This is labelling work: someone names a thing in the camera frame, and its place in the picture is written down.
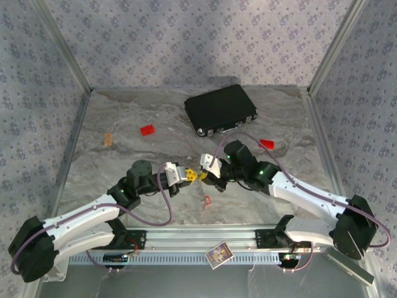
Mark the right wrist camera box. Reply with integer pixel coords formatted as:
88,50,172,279
199,153,223,179

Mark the aluminium mounting rail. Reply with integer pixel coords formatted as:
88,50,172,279
123,226,372,251

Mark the aluminium side rail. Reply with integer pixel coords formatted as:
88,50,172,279
51,89,94,226
300,88,351,226

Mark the colourful picture card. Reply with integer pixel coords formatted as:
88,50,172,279
205,242,234,270

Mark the white plastic bracket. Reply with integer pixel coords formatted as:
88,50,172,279
43,262,68,282

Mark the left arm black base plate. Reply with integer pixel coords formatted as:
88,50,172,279
105,229,147,250

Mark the grey metal bar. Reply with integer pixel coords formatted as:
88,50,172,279
322,248,375,286

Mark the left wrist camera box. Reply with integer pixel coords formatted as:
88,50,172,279
163,161,186,187

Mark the black hard case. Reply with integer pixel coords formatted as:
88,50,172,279
184,83,259,138

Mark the grey slotted cable duct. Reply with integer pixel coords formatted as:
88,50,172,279
66,250,282,266

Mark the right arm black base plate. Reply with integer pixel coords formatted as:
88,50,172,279
254,228,313,249

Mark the aluminium frame post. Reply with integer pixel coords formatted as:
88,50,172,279
306,0,368,97
30,0,94,94

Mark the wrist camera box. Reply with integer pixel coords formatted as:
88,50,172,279
163,161,186,187
199,153,223,179

